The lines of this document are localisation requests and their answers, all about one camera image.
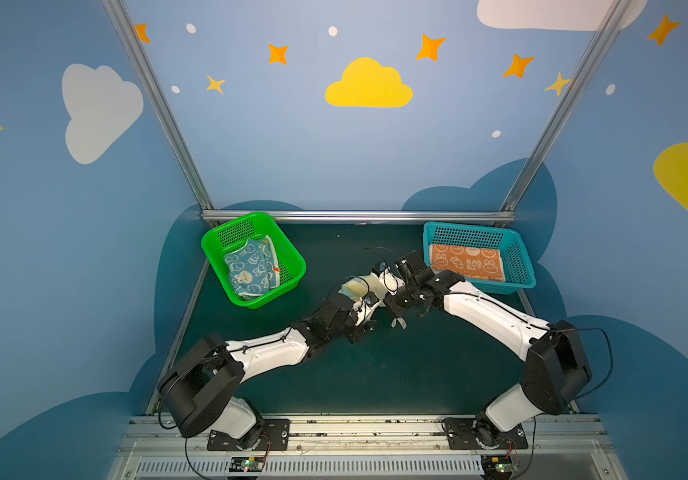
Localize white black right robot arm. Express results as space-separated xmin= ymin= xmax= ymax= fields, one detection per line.
xmin=385 ymin=251 xmax=592 ymax=446

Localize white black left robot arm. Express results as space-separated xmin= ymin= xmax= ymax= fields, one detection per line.
xmin=157 ymin=292 xmax=383 ymax=438

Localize teal plastic basket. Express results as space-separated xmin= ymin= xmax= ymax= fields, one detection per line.
xmin=423 ymin=222 xmax=536 ymax=295

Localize left controller circuit board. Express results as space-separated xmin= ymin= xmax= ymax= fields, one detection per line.
xmin=228 ymin=457 xmax=265 ymax=473

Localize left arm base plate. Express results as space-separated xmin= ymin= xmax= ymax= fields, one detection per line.
xmin=207 ymin=418 xmax=290 ymax=452

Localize blue bunny print towel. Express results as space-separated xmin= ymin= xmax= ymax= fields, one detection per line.
xmin=223 ymin=236 xmax=281 ymax=301

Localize right controller circuit board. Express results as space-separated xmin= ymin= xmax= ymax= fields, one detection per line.
xmin=481 ymin=456 xmax=514 ymax=480

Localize right aluminium frame post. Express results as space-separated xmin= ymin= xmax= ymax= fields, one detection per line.
xmin=499 ymin=0 xmax=632 ymax=216

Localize orange bunny print towel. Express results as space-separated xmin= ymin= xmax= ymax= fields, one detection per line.
xmin=429 ymin=243 xmax=506 ymax=282

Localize controller circuit board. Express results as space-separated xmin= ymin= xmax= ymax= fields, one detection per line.
xmin=481 ymin=456 xmax=514 ymax=480
xmin=228 ymin=457 xmax=265 ymax=473

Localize green plastic basket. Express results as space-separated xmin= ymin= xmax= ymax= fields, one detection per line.
xmin=201 ymin=212 xmax=307 ymax=309

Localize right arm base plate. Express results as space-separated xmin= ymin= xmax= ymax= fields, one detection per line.
xmin=440 ymin=417 xmax=529 ymax=450

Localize aluminium mounting rail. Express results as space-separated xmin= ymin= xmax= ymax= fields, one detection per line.
xmin=108 ymin=414 xmax=626 ymax=479

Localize horizontal aluminium frame bar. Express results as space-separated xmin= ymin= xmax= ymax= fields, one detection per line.
xmin=201 ymin=209 xmax=516 ymax=224

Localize aluminium frame post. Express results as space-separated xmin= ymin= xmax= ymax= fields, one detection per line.
xmin=101 ymin=0 xmax=213 ymax=210
xmin=499 ymin=0 xmax=632 ymax=216

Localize teal yellow patterned towel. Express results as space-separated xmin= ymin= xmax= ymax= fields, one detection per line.
xmin=338 ymin=273 xmax=389 ymax=307

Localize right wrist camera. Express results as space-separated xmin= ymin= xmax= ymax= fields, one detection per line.
xmin=372 ymin=261 xmax=404 ymax=294

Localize left aluminium frame post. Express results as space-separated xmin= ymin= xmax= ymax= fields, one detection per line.
xmin=101 ymin=0 xmax=213 ymax=210

